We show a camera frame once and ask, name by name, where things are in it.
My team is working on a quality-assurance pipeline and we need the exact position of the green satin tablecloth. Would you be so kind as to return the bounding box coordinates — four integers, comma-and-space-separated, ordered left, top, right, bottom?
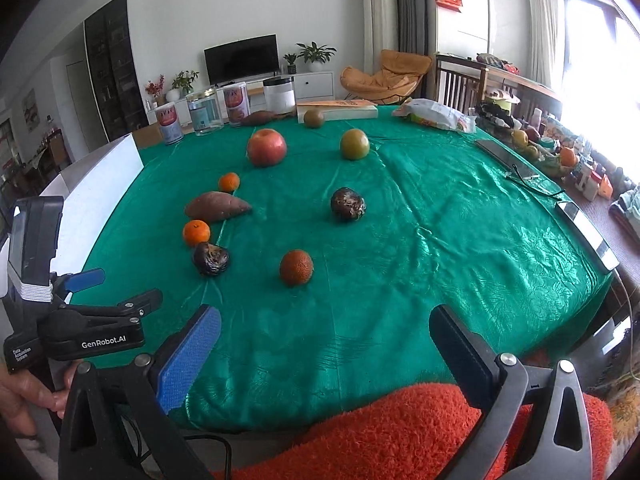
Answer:
75, 107, 612, 431

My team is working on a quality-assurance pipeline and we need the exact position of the white tv cabinet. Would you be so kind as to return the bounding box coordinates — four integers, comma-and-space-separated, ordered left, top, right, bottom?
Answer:
175, 70, 335, 126

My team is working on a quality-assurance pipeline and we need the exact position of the orange lounge chair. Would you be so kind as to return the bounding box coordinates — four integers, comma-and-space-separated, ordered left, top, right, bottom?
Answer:
340, 49, 434, 104

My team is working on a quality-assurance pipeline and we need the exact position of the dark wrinkled fruit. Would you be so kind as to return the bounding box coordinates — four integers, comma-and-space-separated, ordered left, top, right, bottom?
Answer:
330, 188, 367, 221
192, 242, 230, 276

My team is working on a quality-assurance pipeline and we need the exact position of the potted green plant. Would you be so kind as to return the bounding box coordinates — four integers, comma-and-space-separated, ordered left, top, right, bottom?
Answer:
296, 41, 337, 73

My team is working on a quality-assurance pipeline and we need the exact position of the white jar black lid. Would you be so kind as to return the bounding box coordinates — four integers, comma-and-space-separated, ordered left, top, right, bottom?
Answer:
262, 76, 296, 115

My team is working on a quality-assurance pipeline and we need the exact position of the white standing air conditioner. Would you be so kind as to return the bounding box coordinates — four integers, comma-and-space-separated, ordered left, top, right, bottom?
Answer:
362, 0, 398, 74

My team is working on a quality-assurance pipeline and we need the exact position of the flat white orange box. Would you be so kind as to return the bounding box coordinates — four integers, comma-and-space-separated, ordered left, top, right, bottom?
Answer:
297, 100, 378, 124

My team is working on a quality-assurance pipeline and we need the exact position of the plant with red flowers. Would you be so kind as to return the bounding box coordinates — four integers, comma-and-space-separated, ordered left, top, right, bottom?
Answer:
145, 75, 166, 106

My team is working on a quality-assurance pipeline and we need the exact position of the small green-brown fruit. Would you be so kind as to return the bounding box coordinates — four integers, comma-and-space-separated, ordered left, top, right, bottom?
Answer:
303, 108, 326, 129

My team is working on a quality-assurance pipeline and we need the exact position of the clear glass jar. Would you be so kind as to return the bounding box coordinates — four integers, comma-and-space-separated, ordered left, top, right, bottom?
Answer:
186, 87, 224, 136

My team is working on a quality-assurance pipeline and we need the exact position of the black television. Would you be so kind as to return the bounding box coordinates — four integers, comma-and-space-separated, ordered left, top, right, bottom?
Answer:
204, 34, 280, 84

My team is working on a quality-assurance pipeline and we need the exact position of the orange fuzzy cloth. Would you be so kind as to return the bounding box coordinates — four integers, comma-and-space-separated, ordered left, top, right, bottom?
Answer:
211, 381, 615, 480

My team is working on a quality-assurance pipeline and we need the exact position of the small orange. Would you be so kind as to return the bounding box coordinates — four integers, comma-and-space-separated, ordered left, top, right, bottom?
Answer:
182, 220, 210, 247
218, 172, 241, 193

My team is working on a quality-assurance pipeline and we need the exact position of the dark bookcase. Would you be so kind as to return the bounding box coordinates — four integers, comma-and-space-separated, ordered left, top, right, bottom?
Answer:
84, 0, 149, 141

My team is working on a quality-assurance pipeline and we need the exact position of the white snack bag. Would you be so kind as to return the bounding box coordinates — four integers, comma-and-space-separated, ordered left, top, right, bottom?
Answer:
392, 99, 475, 133

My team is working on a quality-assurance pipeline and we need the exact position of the red white can right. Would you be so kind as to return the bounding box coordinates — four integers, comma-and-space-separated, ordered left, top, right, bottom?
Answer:
222, 81, 250, 126

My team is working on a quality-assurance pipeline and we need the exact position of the red white can left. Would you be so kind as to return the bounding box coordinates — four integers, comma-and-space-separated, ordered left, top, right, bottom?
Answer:
155, 102, 183, 145

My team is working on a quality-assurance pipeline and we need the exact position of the black cable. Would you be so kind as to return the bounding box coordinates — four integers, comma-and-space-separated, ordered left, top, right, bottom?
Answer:
127, 416, 234, 480

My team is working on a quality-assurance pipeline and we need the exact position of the grey curtain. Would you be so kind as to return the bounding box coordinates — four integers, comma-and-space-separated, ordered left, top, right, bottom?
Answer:
397, 0, 436, 55

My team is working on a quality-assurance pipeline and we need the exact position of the red apple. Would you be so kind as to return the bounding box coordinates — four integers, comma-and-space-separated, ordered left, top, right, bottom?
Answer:
246, 128, 288, 167

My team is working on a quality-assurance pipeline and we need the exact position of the green round fruit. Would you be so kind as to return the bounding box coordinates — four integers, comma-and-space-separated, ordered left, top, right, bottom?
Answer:
341, 129, 370, 160

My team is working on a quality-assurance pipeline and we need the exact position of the red-orange bumpy fruit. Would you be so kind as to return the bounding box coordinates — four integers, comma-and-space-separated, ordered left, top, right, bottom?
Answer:
279, 249, 314, 286

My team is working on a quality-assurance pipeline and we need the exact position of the small potted plant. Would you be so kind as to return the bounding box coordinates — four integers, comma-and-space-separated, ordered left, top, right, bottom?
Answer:
283, 53, 298, 75

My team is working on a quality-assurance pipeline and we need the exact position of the red white can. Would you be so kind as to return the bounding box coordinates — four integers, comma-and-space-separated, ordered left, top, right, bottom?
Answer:
222, 81, 250, 126
155, 102, 183, 145

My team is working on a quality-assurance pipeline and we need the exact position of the brown sweet potato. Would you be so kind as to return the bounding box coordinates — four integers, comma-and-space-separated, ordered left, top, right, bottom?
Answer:
184, 191, 252, 223

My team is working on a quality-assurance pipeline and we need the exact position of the wooden chair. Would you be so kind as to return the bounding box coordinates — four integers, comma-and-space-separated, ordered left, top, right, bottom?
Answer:
435, 54, 488, 113

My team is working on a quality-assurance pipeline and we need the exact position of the left hand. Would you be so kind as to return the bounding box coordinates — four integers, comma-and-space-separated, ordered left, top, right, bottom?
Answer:
0, 361, 80, 437

